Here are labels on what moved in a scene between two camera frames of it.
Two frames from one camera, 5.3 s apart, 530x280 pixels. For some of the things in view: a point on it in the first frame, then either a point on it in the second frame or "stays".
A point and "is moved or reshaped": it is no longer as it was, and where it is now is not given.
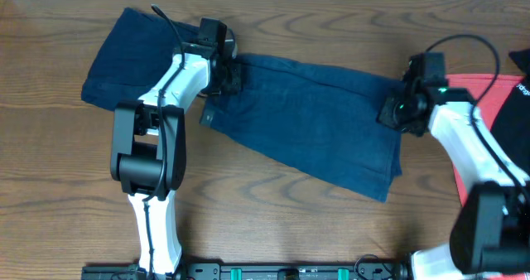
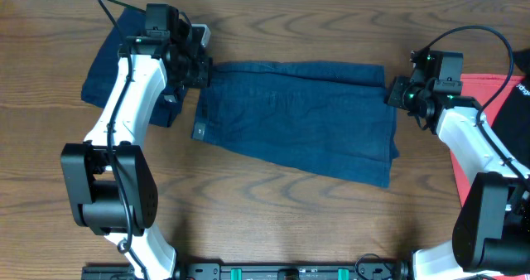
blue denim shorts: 321,123 is moved or reshaped
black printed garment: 511,127 stays
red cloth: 489,94 stays
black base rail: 294,271 stays
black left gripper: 233,78 to 203,73
